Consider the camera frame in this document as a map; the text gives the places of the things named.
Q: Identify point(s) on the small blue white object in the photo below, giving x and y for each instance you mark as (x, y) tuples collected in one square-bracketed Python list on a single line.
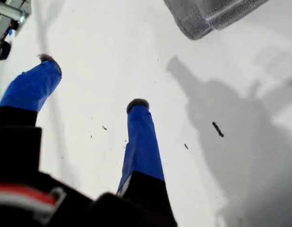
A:
[(11, 33)]

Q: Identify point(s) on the black round knob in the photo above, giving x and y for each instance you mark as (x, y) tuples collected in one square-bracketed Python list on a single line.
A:
[(3, 50)]

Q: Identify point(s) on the grey white-striped square towel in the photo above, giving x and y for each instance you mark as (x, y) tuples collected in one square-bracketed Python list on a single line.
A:
[(195, 21)]

